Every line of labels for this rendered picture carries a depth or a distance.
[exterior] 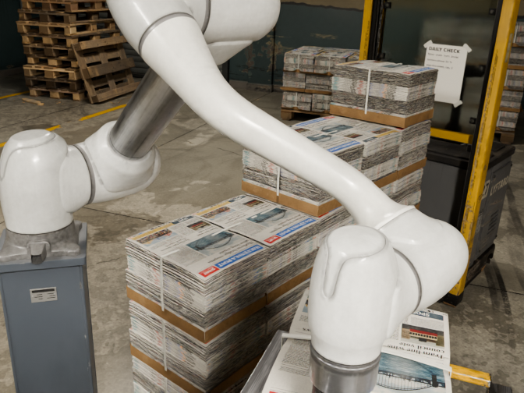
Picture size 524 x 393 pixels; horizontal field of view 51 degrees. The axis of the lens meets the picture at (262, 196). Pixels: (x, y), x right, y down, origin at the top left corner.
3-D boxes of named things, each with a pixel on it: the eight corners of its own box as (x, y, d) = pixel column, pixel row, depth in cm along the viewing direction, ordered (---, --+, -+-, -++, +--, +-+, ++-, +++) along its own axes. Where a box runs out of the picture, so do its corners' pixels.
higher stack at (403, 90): (311, 311, 292) (331, 63, 245) (341, 290, 314) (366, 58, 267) (375, 341, 269) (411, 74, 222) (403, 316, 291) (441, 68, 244)
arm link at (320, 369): (320, 316, 76) (316, 352, 78) (301, 355, 68) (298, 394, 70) (387, 333, 73) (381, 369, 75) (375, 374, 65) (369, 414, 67)
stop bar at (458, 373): (305, 334, 138) (306, 327, 137) (490, 379, 124) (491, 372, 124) (301, 341, 135) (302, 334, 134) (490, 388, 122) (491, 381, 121)
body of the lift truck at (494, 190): (353, 258, 350) (366, 136, 321) (394, 232, 390) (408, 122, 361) (459, 299, 309) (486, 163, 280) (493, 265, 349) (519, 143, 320)
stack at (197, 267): (132, 435, 208) (121, 236, 178) (312, 310, 292) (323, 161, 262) (205, 495, 185) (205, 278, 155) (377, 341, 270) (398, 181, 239)
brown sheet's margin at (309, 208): (240, 189, 221) (241, 179, 219) (285, 174, 241) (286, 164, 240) (317, 217, 198) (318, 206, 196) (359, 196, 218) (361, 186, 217)
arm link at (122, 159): (57, 162, 144) (131, 148, 159) (80, 217, 141) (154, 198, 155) (176, -69, 88) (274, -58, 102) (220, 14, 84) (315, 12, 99)
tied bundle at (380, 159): (285, 175, 241) (288, 124, 233) (324, 162, 262) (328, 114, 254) (360, 199, 218) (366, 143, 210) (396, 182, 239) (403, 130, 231)
